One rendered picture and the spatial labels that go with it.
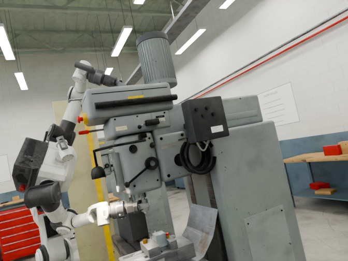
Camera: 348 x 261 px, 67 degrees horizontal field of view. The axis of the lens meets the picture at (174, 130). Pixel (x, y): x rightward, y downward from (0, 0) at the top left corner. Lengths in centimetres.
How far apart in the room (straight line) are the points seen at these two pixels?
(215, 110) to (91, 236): 234
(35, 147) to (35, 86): 933
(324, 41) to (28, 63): 945
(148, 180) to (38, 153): 63
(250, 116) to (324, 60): 389
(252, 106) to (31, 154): 137
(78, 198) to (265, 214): 214
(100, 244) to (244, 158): 219
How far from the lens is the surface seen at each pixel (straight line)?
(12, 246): 615
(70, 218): 170
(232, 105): 172
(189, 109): 125
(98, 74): 154
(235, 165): 152
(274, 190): 171
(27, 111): 1072
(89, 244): 328
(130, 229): 185
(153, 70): 156
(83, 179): 318
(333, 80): 547
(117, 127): 137
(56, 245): 192
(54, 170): 156
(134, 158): 140
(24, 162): 157
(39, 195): 148
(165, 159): 143
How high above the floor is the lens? 151
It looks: 4 degrees up
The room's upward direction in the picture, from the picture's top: 12 degrees counter-clockwise
